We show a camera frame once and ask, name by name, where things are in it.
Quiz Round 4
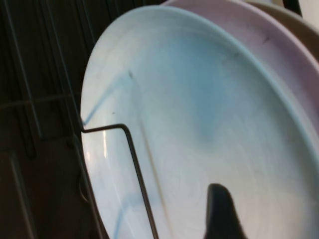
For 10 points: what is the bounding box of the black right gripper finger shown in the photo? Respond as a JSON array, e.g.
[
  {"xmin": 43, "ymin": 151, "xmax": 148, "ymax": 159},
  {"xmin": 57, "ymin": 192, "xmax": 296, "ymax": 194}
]
[{"xmin": 202, "ymin": 183, "xmax": 250, "ymax": 239}]

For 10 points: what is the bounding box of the light blue plate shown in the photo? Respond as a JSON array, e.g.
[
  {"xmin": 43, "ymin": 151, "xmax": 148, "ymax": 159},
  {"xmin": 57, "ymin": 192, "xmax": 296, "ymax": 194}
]
[{"xmin": 80, "ymin": 5, "xmax": 319, "ymax": 239}]

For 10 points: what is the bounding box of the pink plate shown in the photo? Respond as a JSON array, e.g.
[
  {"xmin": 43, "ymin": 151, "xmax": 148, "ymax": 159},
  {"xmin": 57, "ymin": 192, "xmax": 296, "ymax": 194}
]
[{"xmin": 161, "ymin": 0, "xmax": 319, "ymax": 108}]

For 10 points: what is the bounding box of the beige plate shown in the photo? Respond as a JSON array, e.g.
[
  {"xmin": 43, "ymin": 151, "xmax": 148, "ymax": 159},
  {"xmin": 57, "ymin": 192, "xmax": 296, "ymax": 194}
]
[{"xmin": 245, "ymin": 0, "xmax": 319, "ymax": 59}]

